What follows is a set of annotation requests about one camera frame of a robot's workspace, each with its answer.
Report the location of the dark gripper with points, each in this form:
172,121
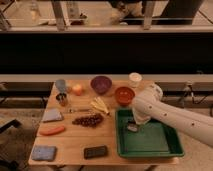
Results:
136,124

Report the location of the small dark brush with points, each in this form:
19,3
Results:
133,128

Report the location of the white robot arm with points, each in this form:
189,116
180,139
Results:
147,104

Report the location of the green plastic tray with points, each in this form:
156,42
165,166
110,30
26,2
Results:
154,139

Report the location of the red bowl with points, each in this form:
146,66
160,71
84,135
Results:
124,95

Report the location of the bunch of dark grapes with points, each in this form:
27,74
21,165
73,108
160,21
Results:
89,121

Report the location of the yellow bananas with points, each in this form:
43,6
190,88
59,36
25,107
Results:
99,104

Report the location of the black rectangular eraser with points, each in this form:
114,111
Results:
94,152

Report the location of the white cup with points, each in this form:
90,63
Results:
135,79

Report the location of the purple bowl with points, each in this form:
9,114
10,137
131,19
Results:
101,84

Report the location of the wooden table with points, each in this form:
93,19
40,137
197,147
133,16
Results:
71,142

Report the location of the metal spoon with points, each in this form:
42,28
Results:
74,110

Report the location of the orange apple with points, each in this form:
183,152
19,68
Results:
77,89

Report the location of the small metal cup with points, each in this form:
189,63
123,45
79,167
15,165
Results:
62,99

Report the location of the orange carrot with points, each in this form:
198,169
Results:
52,131

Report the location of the blue-grey cup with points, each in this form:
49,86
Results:
61,85

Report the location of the blue sponge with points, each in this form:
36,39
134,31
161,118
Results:
44,153

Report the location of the person in background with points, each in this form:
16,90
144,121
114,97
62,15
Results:
125,8

